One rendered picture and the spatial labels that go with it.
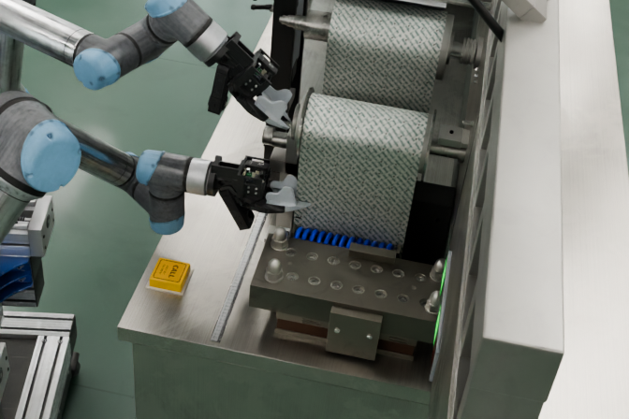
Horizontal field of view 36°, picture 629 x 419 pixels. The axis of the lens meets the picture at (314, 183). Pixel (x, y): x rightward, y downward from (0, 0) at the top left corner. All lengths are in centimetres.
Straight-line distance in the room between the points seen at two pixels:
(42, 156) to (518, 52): 83
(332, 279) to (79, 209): 190
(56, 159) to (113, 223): 186
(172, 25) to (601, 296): 92
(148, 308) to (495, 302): 112
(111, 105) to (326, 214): 234
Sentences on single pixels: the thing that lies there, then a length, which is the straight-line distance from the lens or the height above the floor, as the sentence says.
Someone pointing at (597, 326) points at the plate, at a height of 144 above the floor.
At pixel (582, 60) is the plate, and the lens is 192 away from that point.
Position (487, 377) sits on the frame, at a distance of 102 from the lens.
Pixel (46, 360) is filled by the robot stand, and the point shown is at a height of 23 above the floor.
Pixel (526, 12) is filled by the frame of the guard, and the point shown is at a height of 167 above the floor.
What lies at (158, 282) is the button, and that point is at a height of 92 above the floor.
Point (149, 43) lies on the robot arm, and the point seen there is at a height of 140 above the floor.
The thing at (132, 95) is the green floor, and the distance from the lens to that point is 427.
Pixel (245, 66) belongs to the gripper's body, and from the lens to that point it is 184.
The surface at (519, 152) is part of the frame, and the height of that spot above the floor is 165.
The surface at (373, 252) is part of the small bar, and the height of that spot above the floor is 105.
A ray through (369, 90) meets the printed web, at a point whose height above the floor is 124.
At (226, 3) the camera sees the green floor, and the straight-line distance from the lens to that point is 502.
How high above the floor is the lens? 235
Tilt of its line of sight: 38 degrees down
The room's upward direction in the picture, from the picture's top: 6 degrees clockwise
